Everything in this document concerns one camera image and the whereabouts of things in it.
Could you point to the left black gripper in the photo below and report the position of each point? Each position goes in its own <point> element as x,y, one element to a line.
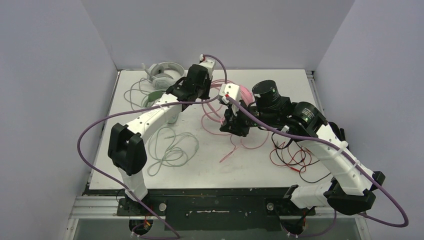
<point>207,80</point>

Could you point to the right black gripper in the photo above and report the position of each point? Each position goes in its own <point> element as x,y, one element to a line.
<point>236,120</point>

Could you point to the mint green headphones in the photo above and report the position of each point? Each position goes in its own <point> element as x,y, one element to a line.
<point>169,148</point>

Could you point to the pink cat-ear headphones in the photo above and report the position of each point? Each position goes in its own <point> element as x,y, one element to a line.
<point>212,114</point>

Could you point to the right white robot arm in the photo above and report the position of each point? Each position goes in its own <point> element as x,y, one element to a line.
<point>351,189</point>

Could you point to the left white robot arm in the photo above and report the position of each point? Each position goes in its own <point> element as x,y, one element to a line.
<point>127,141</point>

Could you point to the red and black headphones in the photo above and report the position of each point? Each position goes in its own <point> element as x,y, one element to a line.
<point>289,154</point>

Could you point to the white gaming headset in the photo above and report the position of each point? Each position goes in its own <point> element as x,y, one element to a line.
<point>159,77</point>

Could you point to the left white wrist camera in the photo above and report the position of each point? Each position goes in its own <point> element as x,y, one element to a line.
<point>207,62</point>

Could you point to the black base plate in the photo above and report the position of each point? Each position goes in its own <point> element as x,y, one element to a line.
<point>213,209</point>

